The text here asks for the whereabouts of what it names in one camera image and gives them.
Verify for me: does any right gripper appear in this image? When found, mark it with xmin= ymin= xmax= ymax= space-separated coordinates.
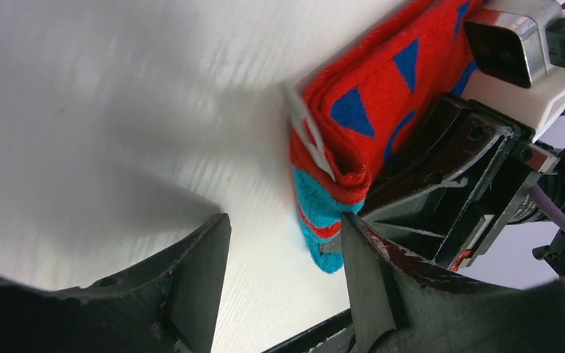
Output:
xmin=360 ymin=95 xmax=559 ymax=271

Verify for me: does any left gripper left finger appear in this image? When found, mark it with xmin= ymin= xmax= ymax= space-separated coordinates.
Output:
xmin=0 ymin=213 xmax=231 ymax=352

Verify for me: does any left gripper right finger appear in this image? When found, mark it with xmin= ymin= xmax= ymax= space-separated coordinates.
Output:
xmin=341 ymin=213 xmax=565 ymax=352

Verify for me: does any red and teal patterned towel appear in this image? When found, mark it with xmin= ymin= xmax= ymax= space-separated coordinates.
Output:
xmin=289 ymin=1 xmax=483 ymax=274

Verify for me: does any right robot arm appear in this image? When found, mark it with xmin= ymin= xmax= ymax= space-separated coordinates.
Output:
xmin=360 ymin=93 xmax=565 ymax=271

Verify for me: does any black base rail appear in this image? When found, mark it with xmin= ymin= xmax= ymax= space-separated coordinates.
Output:
xmin=266 ymin=309 xmax=355 ymax=353

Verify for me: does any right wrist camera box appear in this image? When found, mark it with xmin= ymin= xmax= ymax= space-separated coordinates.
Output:
xmin=462 ymin=1 xmax=565 ymax=140

